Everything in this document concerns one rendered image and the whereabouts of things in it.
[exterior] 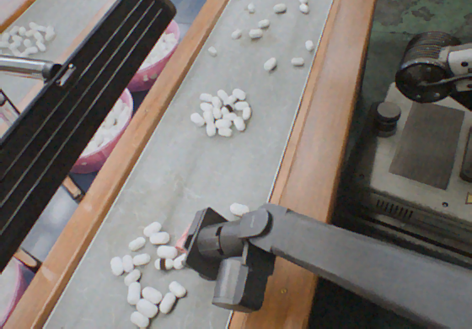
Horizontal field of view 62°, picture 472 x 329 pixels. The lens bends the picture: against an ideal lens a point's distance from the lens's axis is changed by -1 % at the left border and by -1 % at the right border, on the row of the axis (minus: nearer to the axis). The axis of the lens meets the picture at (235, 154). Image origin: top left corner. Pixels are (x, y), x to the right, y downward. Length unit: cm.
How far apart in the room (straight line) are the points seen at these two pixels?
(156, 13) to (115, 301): 48
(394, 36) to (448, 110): 110
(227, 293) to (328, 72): 59
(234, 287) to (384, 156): 73
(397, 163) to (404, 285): 81
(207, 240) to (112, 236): 25
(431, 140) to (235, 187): 65
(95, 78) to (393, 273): 40
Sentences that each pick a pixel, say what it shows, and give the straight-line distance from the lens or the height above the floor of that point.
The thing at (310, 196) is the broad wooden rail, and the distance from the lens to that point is 73.
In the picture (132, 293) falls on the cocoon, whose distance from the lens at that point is 71.
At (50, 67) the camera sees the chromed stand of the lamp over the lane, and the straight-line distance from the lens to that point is 52.
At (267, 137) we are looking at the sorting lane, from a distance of 85.
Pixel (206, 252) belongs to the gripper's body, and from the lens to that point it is 62.
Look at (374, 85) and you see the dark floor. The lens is 206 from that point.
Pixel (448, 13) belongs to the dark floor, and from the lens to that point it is 260.
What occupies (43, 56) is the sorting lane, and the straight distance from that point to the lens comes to 130.
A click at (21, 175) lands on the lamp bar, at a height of 108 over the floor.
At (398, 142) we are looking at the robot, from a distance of 121.
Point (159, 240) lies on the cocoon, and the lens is 74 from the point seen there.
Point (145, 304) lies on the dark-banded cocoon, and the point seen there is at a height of 76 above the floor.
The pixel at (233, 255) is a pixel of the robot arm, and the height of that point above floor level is 86.
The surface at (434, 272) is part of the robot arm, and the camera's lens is 36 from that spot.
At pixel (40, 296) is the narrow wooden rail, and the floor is 76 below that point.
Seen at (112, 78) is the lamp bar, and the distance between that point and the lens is 55.
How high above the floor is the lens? 139
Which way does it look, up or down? 52 degrees down
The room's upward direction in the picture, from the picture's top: 12 degrees counter-clockwise
